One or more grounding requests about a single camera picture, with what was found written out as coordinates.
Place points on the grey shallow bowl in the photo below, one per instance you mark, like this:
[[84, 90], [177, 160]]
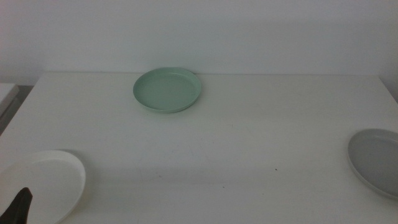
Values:
[[377, 161]]

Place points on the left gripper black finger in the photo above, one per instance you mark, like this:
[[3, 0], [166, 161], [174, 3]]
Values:
[[17, 210]]

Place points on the white shallow bowl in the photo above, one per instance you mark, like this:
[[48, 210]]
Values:
[[53, 180]]

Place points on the mint green shallow bowl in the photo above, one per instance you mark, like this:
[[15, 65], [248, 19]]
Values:
[[166, 91]]

